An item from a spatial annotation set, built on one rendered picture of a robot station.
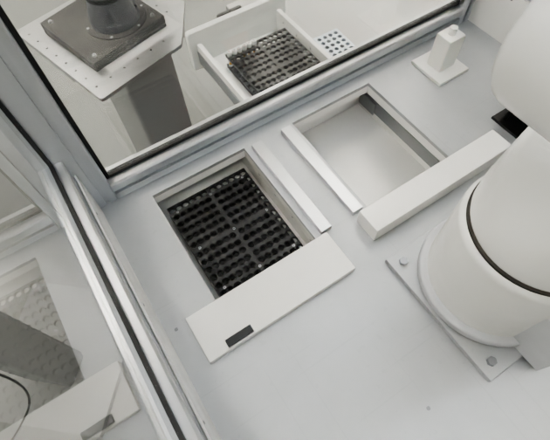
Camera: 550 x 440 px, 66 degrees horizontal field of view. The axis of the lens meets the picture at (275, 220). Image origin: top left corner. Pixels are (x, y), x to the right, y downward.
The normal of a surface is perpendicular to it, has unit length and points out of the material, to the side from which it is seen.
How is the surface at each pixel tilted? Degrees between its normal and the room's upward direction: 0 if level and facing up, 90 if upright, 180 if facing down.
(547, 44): 67
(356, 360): 0
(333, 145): 0
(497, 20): 90
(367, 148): 0
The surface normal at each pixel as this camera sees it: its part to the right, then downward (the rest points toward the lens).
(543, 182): -0.81, 0.33
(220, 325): -0.03, -0.49
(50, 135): 0.55, 0.73
